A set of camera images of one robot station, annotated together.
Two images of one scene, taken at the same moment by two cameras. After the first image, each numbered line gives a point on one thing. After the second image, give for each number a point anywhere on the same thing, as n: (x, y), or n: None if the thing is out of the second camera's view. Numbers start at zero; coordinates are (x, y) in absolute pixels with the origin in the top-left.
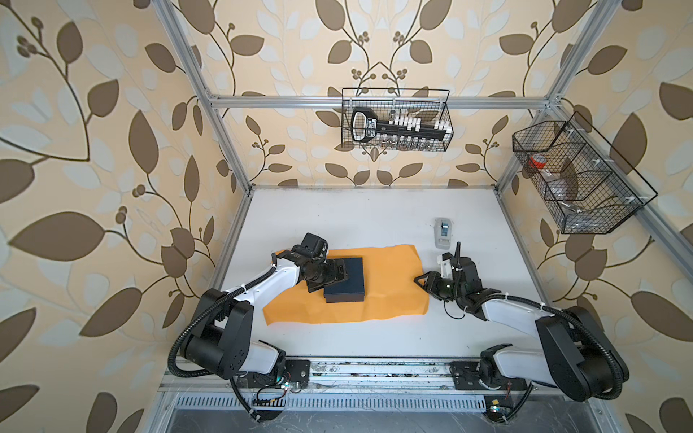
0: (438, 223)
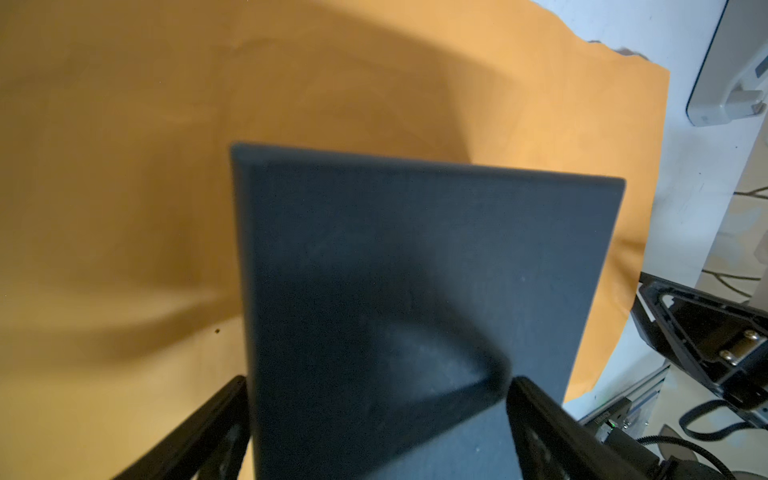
0: (733, 76)
